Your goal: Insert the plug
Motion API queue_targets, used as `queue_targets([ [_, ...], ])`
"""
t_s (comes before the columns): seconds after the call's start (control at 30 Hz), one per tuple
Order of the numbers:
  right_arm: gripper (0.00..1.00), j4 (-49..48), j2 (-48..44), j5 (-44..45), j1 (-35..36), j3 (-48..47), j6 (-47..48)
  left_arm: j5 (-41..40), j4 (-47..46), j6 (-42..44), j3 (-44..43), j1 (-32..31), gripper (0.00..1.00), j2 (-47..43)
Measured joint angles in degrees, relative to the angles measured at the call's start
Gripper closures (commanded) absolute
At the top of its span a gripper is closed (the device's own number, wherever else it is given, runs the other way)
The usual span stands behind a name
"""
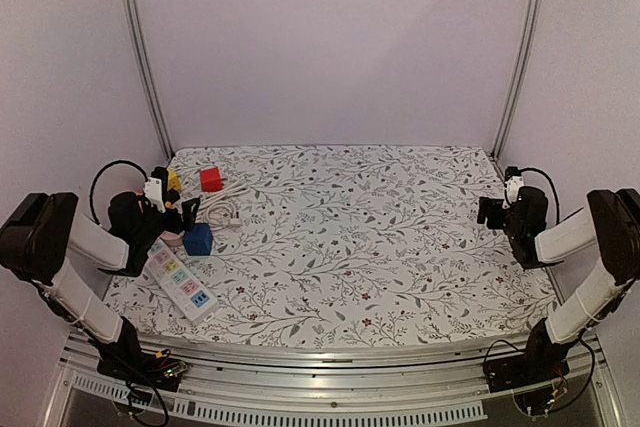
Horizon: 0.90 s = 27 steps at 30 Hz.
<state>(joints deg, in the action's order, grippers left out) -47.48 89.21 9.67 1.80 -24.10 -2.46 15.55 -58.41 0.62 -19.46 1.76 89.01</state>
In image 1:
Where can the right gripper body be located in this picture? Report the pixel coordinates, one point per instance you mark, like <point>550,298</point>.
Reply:
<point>498,207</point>

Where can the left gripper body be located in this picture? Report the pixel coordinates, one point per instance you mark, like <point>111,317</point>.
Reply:
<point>147,235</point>

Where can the yellow cube socket adapter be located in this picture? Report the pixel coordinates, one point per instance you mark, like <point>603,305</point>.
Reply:
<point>173,181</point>

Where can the blue cube socket adapter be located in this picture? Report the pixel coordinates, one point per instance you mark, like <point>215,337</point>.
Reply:
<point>199,241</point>

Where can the red cube socket adapter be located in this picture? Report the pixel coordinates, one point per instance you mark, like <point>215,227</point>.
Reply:
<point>211,180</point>

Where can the white multicolour power strip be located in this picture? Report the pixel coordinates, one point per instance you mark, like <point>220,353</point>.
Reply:
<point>187,293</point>

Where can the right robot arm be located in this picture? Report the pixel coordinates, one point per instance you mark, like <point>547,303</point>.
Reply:
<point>601,240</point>

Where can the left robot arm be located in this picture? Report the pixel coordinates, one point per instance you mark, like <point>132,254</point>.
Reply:
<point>36,241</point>

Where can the pink round power socket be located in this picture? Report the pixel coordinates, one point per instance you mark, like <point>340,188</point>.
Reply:
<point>172,240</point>

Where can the floral table mat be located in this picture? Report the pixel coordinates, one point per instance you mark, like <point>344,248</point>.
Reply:
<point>347,246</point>

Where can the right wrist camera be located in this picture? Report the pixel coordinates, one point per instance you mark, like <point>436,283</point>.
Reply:
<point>512,183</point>

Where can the right aluminium frame post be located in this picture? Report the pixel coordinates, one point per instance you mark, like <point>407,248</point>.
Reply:
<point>516,83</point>

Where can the aluminium frame post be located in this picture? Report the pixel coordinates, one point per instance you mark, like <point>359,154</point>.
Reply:
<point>146,74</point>
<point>516,83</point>

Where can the left aluminium frame post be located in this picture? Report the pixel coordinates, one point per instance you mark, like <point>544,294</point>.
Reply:
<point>146,74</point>

